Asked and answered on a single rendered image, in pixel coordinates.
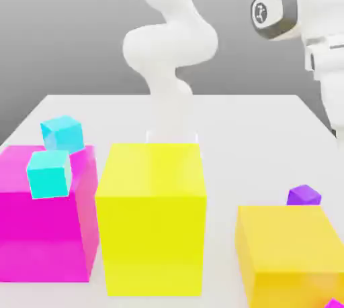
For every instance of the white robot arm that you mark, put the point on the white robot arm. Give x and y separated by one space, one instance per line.
172 45

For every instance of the large yellow box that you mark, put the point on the large yellow box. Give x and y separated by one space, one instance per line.
150 219

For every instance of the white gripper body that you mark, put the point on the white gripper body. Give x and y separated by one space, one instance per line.
334 98

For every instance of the small cyan cube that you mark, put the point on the small cyan cube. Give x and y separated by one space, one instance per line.
48 176
64 133

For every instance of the large orange box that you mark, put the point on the large orange box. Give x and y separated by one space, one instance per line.
293 254

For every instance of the small purple cube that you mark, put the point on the small purple cube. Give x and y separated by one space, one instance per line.
303 195
336 304

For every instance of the large magenta box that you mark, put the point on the large magenta box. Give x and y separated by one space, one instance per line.
40 232

